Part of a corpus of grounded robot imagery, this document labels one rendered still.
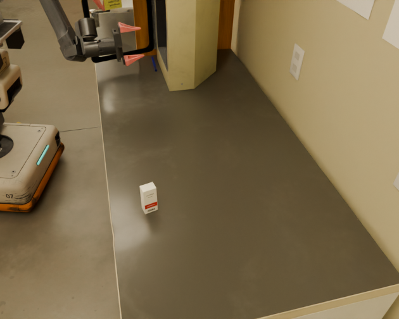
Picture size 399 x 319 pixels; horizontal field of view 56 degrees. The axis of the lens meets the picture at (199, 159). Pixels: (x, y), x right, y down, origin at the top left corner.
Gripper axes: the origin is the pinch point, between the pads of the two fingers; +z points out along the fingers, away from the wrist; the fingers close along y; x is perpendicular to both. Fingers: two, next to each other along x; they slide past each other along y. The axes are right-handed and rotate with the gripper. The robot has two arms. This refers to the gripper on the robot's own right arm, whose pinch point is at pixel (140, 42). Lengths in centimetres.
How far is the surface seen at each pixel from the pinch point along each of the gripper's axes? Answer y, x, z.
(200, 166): -32, -38, 11
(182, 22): 3.2, 8.1, 17.9
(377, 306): -49, -91, 44
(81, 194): -111, 66, -44
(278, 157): -33, -39, 38
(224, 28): -12, 47, 47
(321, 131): -26, -40, 53
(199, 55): -11.9, 12.4, 24.9
